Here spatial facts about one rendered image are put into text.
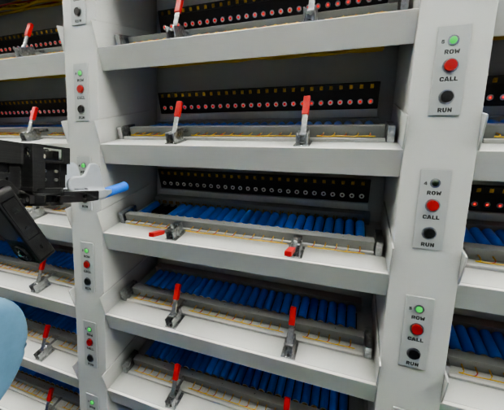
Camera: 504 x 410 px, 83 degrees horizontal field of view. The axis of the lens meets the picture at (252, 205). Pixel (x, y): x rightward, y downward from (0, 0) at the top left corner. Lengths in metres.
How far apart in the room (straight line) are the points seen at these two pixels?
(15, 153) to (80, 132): 0.32
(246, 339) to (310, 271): 0.22
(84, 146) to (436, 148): 0.70
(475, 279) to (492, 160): 0.18
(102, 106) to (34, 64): 0.22
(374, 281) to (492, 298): 0.16
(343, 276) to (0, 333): 0.45
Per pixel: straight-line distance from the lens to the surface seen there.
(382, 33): 0.55
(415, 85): 0.52
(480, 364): 0.69
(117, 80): 0.79
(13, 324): 0.30
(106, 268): 0.77
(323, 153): 0.50
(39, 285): 0.99
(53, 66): 0.86
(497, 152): 0.53
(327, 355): 0.64
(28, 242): 0.47
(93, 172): 0.52
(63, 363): 1.04
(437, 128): 0.51
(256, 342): 0.65
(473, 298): 0.57
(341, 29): 0.55
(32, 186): 0.45
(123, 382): 0.91
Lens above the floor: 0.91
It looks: 8 degrees down
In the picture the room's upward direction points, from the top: 2 degrees clockwise
